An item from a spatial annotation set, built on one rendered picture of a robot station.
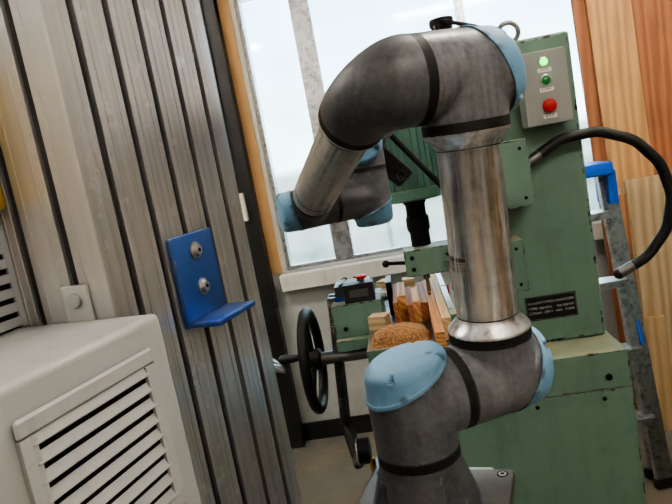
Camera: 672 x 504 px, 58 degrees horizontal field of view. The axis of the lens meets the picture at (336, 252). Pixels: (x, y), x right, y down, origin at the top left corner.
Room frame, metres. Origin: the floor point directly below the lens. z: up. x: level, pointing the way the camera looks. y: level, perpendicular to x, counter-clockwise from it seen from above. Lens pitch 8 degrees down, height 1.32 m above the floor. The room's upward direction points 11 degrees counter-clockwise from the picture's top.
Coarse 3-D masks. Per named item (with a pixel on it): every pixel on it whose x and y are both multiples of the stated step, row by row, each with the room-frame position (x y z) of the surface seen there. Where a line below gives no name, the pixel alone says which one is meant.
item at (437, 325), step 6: (426, 288) 1.64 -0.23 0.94; (426, 294) 1.57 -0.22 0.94; (432, 294) 1.56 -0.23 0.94; (432, 300) 1.49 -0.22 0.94; (432, 306) 1.44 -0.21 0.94; (432, 312) 1.38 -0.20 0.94; (438, 312) 1.37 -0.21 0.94; (432, 318) 1.33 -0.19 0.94; (438, 318) 1.32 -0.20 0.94; (432, 324) 1.35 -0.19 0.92; (438, 324) 1.28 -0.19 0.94; (438, 330) 1.23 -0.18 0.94; (438, 336) 1.22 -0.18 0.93; (444, 336) 1.22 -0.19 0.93; (438, 342) 1.22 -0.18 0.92; (444, 342) 1.22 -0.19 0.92
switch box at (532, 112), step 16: (560, 48) 1.35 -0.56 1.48; (528, 64) 1.36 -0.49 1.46; (560, 64) 1.35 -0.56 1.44; (528, 80) 1.36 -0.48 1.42; (560, 80) 1.35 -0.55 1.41; (528, 96) 1.36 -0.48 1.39; (544, 96) 1.36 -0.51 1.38; (560, 96) 1.35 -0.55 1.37; (528, 112) 1.36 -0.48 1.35; (544, 112) 1.36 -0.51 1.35; (560, 112) 1.35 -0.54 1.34
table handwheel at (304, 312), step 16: (304, 320) 1.54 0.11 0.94; (304, 336) 1.50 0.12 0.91; (320, 336) 1.72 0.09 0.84; (304, 352) 1.47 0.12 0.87; (320, 352) 1.59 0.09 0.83; (336, 352) 1.58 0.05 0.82; (352, 352) 1.57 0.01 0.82; (304, 368) 1.46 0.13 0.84; (320, 368) 1.58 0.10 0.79; (304, 384) 1.46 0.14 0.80; (320, 384) 1.67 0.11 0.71; (320, 400) 1.60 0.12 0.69
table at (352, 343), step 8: (392, 320) 1.52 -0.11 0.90; (432, 328) 1.39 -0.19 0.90; (360, 336) 1.54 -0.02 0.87; (368, 336) 1.52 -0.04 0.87; (432, 336) 1.33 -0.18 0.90; (336, 344) 1.53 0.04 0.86; (344, 344) 1.52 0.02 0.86; (352, 344) 1.52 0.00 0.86; (360, 344) 1.52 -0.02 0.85; (368, 344) 1.36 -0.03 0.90; (448, 344) 1.29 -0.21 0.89; (368, 352) 1.31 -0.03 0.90; (376, 352) 1.30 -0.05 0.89; (368, 360) 1.31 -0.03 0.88
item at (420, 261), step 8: (408, 248) 1.57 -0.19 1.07; (416, 248) 1.55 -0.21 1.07; (424, 248) 1.53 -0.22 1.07; (432, 248) 1.52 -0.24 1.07; (440, 248) 1.52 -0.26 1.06; (408, 256) 1.53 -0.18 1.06; (416, 256) 1.53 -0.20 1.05; (424, 256) 1.53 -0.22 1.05; (432, 256) 1.52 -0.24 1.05; (440, 256) 1.52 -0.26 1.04; (408, 264) 1.53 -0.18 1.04; (416, 264) 1.53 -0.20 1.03; (424, 264) 1.53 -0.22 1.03; (432, 264) 1.53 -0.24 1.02; (440, 264) 1.52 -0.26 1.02; (408, 272) 1.53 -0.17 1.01; (416, 272) 1.53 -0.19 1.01; (424, 272) 1.53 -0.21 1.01; (432, 272) 1.53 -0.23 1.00; (440, 272) 1.53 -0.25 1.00
